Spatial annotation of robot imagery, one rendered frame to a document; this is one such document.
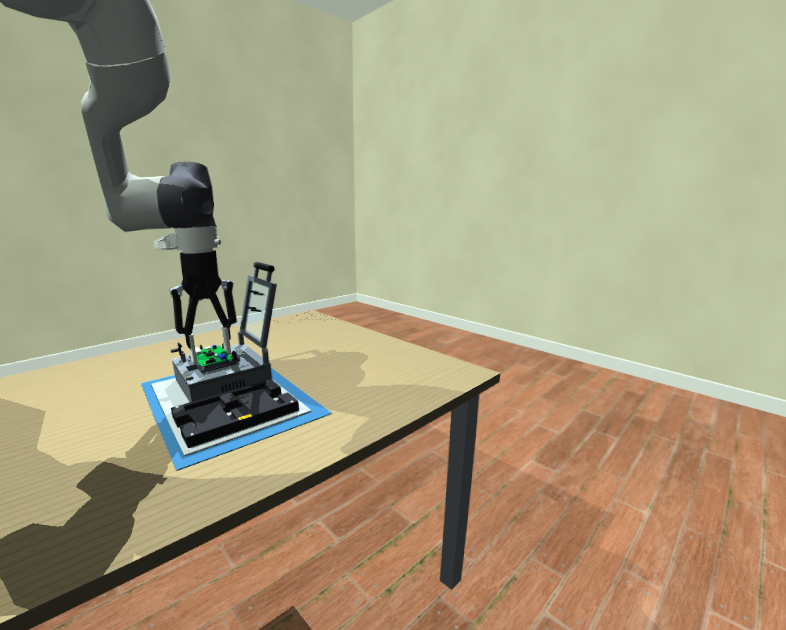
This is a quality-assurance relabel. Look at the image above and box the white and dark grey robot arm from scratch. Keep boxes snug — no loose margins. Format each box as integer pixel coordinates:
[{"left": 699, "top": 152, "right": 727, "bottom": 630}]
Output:
[{"left": 0, "top": 0, "right": 221, "bottom": 254}]

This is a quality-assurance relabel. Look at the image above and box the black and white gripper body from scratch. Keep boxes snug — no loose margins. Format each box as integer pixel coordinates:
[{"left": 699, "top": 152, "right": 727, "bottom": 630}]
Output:
[{"left": 180, "top": 250, "right": 221, "bottom": 300}]

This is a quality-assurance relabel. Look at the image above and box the green circuit board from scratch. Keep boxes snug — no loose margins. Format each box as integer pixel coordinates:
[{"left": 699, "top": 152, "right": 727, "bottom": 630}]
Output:
[{"left": 195, "top": 345, "right": 234, "bottom": 367}]

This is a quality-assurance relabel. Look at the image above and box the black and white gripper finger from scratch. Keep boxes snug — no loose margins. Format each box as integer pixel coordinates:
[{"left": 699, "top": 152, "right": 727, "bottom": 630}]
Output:
[
  {"left": 206, "top": 280, "right": 237, "bottom": 355},
  {"left": 169, "top": 285, "right": 201, "bottom": 363}
]

